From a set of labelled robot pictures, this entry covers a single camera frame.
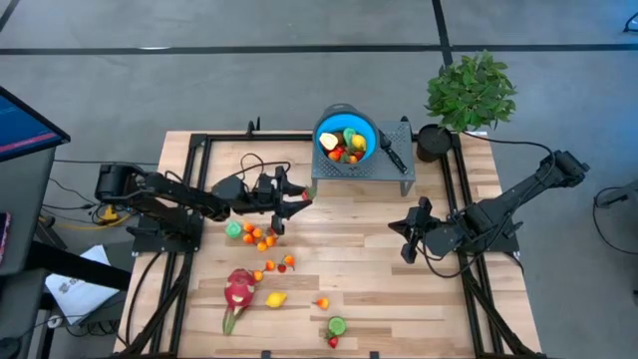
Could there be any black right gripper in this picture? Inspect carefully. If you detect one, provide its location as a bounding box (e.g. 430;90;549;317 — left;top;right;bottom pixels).
388;196;433;264

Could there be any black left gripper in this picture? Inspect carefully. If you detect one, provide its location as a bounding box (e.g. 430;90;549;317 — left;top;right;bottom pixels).
271;166;314;235

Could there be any black kitchen knife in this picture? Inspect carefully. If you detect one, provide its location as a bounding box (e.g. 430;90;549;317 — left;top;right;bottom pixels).
378;129;409;175

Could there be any blue collapsible colander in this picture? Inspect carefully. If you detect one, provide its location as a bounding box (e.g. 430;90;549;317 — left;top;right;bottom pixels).
312;103;380;165

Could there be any pink dragon fruit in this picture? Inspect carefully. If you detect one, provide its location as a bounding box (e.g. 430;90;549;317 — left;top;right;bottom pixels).
221;267;258;337

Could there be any grey perforated metal shelf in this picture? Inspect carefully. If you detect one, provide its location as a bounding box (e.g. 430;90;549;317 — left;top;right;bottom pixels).
311;121;417;197

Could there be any green plant in black pot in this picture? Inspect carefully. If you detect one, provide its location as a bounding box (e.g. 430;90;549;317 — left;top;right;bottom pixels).
416;49;518;164

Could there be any grey equipment base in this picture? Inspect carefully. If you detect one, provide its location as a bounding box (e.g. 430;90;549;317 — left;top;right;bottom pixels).
594;179;638;209

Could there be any white paper sheet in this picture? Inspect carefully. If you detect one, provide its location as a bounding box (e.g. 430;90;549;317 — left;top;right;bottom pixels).
44;243;123;326

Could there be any grey desk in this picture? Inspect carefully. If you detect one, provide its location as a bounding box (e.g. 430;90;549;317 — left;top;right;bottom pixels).
0;147;57;276

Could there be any monitor with blue screen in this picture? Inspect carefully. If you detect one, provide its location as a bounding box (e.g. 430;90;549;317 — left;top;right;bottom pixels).
0;86;72;164

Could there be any smartphone with pink edge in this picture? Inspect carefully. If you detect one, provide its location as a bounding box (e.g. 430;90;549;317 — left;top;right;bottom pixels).
0;211;13;266

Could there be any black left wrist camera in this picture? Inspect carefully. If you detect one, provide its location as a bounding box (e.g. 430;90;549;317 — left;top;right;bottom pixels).
256;174;278;203

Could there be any black power cable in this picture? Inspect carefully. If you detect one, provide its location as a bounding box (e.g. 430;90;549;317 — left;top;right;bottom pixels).
462;130;557;166

